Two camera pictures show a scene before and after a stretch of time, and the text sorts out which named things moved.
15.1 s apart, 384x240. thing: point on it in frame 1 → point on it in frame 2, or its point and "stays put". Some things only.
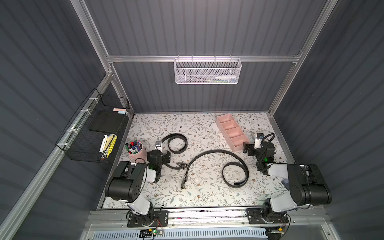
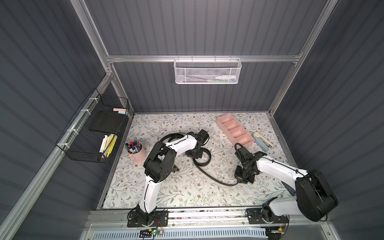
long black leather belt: x=239 y=161 → x=198 y=164
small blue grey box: x=285 y=182 stays put
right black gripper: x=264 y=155 → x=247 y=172
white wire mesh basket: x=207 y=70 stays put
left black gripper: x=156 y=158 → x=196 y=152
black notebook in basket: x=107 y=121 stays put
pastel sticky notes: x=122 y=111 stays put
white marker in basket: x=103 y=143 stays put
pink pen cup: x=136 y=152 stays put
